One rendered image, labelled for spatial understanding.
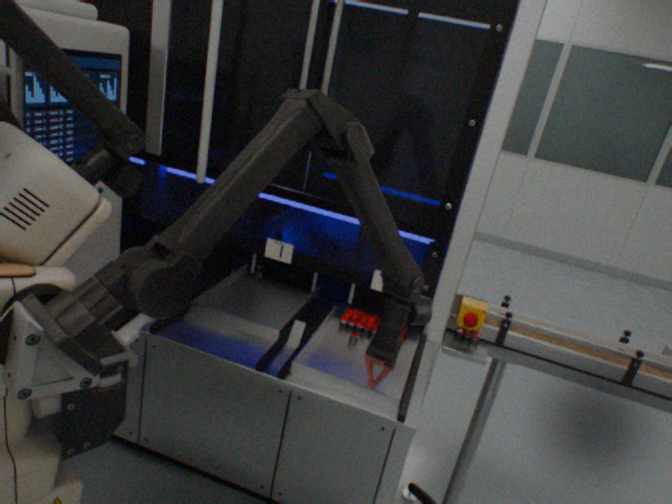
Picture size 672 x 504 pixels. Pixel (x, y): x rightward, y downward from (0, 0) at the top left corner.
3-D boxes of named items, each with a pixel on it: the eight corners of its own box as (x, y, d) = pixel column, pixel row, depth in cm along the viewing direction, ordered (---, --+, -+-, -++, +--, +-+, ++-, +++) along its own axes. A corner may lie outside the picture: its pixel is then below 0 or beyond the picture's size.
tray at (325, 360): (333, 316, 148) (335, 305, 147) (418, 344, 142) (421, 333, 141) (289, 374, 117) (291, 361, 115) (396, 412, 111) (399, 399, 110)
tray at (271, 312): (246, 272, 165) (247, 262, 164) (319, 294, 159) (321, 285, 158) (188, 312, 134) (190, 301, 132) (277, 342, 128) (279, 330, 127)
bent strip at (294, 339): (291, 338, 131) (295, 319, 129) (302, 342, 131) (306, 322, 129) (270, 365, 118) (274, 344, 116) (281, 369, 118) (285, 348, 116)
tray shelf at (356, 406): (231, 273, 166) (232, 268, 166) (436, 337, 152) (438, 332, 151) (138, 336, 123) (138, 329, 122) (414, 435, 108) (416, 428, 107)
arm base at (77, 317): (19, 298, 65) (52, 343, 58) (74, 257, 68) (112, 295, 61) (63, 334, 71) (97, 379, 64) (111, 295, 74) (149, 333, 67)
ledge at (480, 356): (444, 331, 157) (446, 326, 156) (486, 344, 154) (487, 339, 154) (440, 352, 144) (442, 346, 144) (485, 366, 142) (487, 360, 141)
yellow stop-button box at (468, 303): (456, 314, 147) (462, 293, 144) (480, 322, 145) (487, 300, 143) (454, 325, 140) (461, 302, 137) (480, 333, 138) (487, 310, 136)
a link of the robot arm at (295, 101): (294, 68, 82) (333, 68, 75) (334, 131, 91) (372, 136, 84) (97, 276, 70) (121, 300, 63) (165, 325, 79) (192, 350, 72)
